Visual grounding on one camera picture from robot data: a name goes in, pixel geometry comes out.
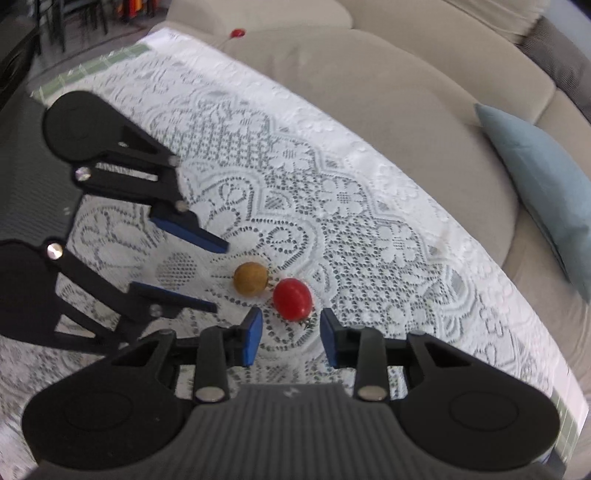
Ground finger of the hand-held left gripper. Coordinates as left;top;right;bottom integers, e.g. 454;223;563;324
45;241;219;357
73;121;230;254

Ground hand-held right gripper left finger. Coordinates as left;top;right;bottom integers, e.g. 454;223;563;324
111;307;264;404

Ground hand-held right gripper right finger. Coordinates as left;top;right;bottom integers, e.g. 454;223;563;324
320;308;476;402

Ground red cherry tomato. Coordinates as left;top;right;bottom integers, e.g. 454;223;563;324
273;278;313;322

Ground brown longan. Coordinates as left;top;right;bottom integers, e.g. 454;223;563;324
233;261;269;297

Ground white lace tablecloth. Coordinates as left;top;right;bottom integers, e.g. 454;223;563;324
0;28;589;480
32;44;581;467

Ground black chair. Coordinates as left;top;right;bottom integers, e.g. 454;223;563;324
34;0;109;56

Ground colourful stacked stools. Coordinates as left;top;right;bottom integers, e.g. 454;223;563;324
117;0;160;19

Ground beige sofa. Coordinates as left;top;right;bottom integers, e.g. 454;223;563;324
148;0;591;407

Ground light blue pillow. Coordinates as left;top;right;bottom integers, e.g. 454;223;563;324
475;102;591;303

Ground grey checked cushion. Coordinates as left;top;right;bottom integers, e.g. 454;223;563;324
517;16;591;116

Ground beige cushion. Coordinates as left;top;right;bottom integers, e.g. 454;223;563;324
443;0;546;44

